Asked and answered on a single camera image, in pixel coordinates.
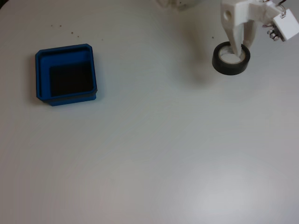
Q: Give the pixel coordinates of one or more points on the black tape roll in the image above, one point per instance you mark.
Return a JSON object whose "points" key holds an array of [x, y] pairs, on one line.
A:
{"points": [[230, 70]]}

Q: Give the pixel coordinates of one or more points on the blue square box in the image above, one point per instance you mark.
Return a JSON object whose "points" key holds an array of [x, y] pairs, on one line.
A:
{"points": [[42, 74]]}

